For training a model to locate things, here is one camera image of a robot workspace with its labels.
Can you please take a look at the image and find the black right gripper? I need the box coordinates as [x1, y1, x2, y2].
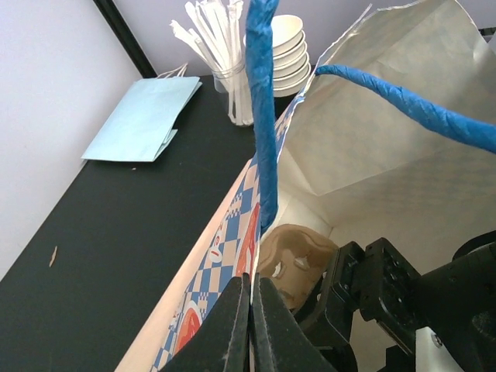
[294, 238, 422, 357]

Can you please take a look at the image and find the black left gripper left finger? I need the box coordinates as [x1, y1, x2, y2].
[162, 273, 250, 372]

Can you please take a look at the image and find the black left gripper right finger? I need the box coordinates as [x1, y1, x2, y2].
[250, 274, 335, 371]

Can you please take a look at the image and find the blue checkered paper bag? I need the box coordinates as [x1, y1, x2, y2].
[117, 1, 495, 371]

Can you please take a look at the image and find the stack of paper cups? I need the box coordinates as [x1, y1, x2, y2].
[243, 14, 312, 98]

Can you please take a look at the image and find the light blue paper bag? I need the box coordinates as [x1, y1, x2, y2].
[82, 76, 202, 162]

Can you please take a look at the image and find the right black frame post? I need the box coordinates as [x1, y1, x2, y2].
[94, 0, 158, 78]

